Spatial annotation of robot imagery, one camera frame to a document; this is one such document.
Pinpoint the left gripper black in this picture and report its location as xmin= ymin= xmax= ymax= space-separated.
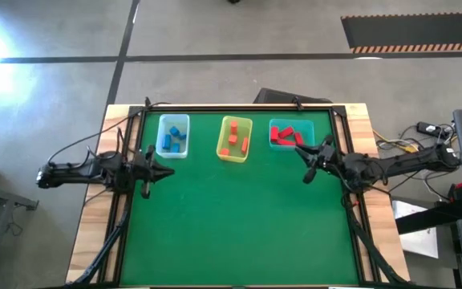
xmin=132 ymin=144 xmax=175 ymax=200

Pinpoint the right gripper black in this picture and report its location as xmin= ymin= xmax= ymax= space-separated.
xmin=294 ymin=135 xmax=342 ymax=185

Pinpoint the teal translucent plastic bin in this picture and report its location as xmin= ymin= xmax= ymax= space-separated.
xmin=269 ymin=118 xmax=315 ymax=152

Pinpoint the white translucent plastic bin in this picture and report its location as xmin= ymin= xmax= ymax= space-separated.
xmin=155 ymin=113 xmax=191 ymax=160

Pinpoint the black angular panel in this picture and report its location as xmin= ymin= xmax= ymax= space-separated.
xmin=253 ymin=88 xmax=333 ymax=105

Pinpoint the yellow translucent plastic bin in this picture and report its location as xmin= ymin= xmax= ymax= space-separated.
xmin=215 ymin=115 xmax=253 ymax=164

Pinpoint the wooden table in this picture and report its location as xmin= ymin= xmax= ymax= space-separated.
xmin=65 ymin=103 xmax=411 ymax=287

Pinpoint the black power strip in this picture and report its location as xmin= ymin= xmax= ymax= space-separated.
xmin=416 ymin=121 xmax=441 ymax=136

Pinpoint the white paper sheet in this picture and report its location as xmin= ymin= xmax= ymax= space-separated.
xmin=391 ymin=199 xmax=440 ymax=260

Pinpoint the black stand leg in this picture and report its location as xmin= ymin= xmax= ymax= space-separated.
xmin=395 ymin=198 xmax=462 ymax=236

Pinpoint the hazard striped floor mat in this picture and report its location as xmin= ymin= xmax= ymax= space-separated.
xmin=341 ymin=11 xmax=462 ymax=55

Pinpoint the black frame strut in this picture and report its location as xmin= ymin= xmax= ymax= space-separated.
xmin=341 ymin=191 xmax=411 ymax=287
xmin=65 ymin=191 xmax=132 ymax=287

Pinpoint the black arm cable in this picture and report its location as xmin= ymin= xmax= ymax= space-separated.
xmin=47 ymin=102 xmax=172 ymax=164

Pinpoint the black aluminium table frame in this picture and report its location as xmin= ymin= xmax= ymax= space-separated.
xmin=98 ymin=104 xmax=376 ymax=287

